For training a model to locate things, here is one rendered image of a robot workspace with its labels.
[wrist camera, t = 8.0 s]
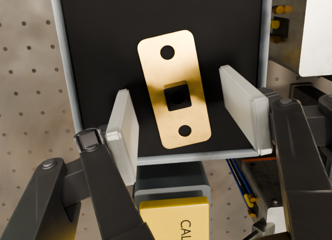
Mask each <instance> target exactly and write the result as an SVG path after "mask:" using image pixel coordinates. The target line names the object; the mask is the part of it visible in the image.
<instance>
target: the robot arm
mask: <svg viewBox="0 0 332 240"><path fill-rule="evenodd" d="M219 73H220V79H221V85H222V91H223V98H224V104H225V107H226V109H227V110H228V112H229V113H230V115H231V116H232V117H233V119H234V120H235V122H236V123H237V125H238V126H239V127H240V129H241V130H242V132H243V133H244V135H245V136H246V137H247V139H248V140H249V141H250V143H251V144H252V146H253V147H254V149H255V150H256V151H257V153H258V154H260V155H261V156H262V155H266V154H271V153H272V151H273V141H274V142H275V148H276V159H277V164H278V172H279V179H280V186H281V194H282V201H283V209H284V216H285V224H286V232H282V233H277V234H273V235H268V236H263V237H259V238H255V239H253V240H332V186H331V183H330V180H329V178H328V175H327V172H326V169H325V167H324V164H323V161H322V159H321V156H320V153H319V151H318V148H317V146H320V149H321V151H322V152H323V153H324V154H325V155H326V156H327V157H328V158H329V159H330V160H331V162H332V93H331V94H326V95H323V96H321V97H319V105H314V106H302V105H301V102H300V101H299V100H297V99H293V98H283V97H282V96H280V95H278V94H277V93H276V92H275V91H273V90H272V89H270V88H266V87H262V88H258V89H256V88H255V87H254V86H253V85H252V84H251V83H249V82H248V81H247V80H246V79H245V78H243V77H242V76H241V75H240V74H239V73H238V72H236V71H235V70H234V69H233V68H232V67H231V66H229V65H225V66H221V67H220V68H219ZM138 135H139V125H138V121H137V118H136V114H135V111H134V107H133V104H132V100H131V97H130V93H129V90H127V89H122V90H119V92H118V93H117V96H116V100H115V103H114V107H113V110H112V113H111V117H110V120H109V123H108V124H106V125H102V126H99V127H91V128H87V129H84V130H82V131H80V132H78V133H77V134H76V135H75V136H74V141H75V144H76V146H77V149H78V152H79V154H80V158H78V159H76V160H74V161H71V162H69V163H66V164H65V162H64V160H63V159H62V158H52V159H47V160H46V161H43V162H42V163H41V164H40V165H38V167H37V168H36V170H35V171H34V173H33V175H32V177H31V179H30V181H29V183H28V185H27V187H26V189H25V191H24V193H23V195H22V197H21V199H20V201H19V203H18V205H17V206H16V208H15V210H14V212H13V214H12V216H11V218H10V220H9V222H8V224H7V226H6V228H5V230H4V232H3V234H2V236H1V238H0V240H75V236H76V231H77V225H78V220H79V215H80V210H81V205H82V204H81V201H82V200H84V199H86V198H88V197H91V200H92V204H93V208H94V212H95V216H96V220H97V223H98V227H99V231H100V234H101V238H102V240H155V238H154V236H153V234H152V232H151V230H150V228H149V226H148V224H147V222H144V221H143V219H142V217H141V215H140V213H139V211H138V209H137V207H136V205H135V203H134V201H133V199H132V197H131V195H130V193H129V191H128V189H127V186H129V185H133V184H134V183H135V182H136V169H137V152H138ZM272 140H273V141H272Z"/></svg>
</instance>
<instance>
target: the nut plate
mask: <svg viewBox="0 0 332 240"><path fill-rule="evenodd" d="M165 45H170V46H172V47H173V48H174V56H173V57H172V58H170V59H164V58H163V57H162V56H161V55H160V50H161V48H162V47H163V46H165ZM138 53H139V57H140V61H141V65H142V69H143V72H144V76H145V80H146V83H147V87H148V91H149V95H150V99H151V103H152V106H153V110H154V114H155V118H156V122H157V126H158V130H159V133H160V137H161V141H162V145H163V146H164V147H165V148H167V149H172V148H176V147H181V146H185V145H190V144H194V143H198V142H203V141H206V140H208V139H209V138H210V136H211V130H210V125H209V120H208V113H207V107H206V102H205V96H204V91H203V86H202V80H201V75H200V69H199V64H198V59H197V54H196V48H195V43H194V38H193V35H192V33H191V32H190V31H188V30H180V31H176V32H172V33H167V34H163V35H159V36H155V37H151V38H146V39H143V40H141V41H140V42H139V44H138ZM175 92H181V93H182V96H181V97H180V98H178V99H175V98H172V95H173V94H174V93H175ZM182 125H188V126H190V127H191V132H190V133H189V134H188V135H181V134H179V132H178V130H179V128H180V127H181V126H182Z"/></svg>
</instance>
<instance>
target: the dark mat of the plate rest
mask: <svg viewBox="0 0 332 240"><path fill-rule="evenodd" d="M61 6H62V12H63V17H64V23H65V29H66V35H67V40H68V46H69V52H70V57H71V63H72V68H73V74H74V80H75V85H76V91H77V97H78V102H79V108H80V114H81V119H82V125H83V130H84V129H87V128H91V127H99V126H102V125H106V124H108V123H109V120H110V117H111V113H112V110H113V107H114V103H115V100H116V96H117V93H118V92H119V90H122V89H127V90H129V93H130V97H131V100H132V104H133V107H134V111H135V114H136V118H137V121H138V125H139V135H138V152H137V157H147V156H160V155H173V154H185V153H198V152H211V151H224V150H237V149H250V148H253V146H252V144H251V143H250V141H249V140H248V139H247V137H246V136H245V135H244V133H243V132H242V130H241V129H240V127H239V126H238V125H237V123H236V122H235V120H234V119H233V117H232V116H231V115H230V113H229V112H228V110H227V109H226V107H225V104H224V98H223V91H222V85H221V79H220V73H219V68H220V67H221V66H225V65H229V66H231V67H232V68H233V69H234V70H235V71H236V72H238V73H239V74H240V75H241V76H242V77H243V78H245V79H246V80H247V81H248V82H249V83H251V84H252V85H253V86H254V87H255V88H256V89H257V78H258V62H259V46H260V30H261V14H262V0H61ZM180 30H188V31H190V32H191V33H192V35H193V38H194V43H195V48H196V54H197V59H198V64H199V69H200V75H201V80H202V86H203V91H204V96H205V102H206V107H207V114H208V120H209V125H210V130H211V136H210V138H209V139H208V140H206V141H203V142H198V143H194V144H190V145H185V146H181V147H176V148H172V149H167V148H165V147H164V146H163V145H162V141H161V137H160V133H159V130H158V126H157V122H156V118H155V114H154V110H153V106H152V103H151V99H150V95H149V91H148V87H147V83H146V80H145V76H144V72H143V69H142V65H141V61H140V57H139V53H138V44H139V42H140V41H141V40H143V39H146V38H151V37H155V36H159V35H163V34H167V33H172V32H176V31H180Z"/></svg>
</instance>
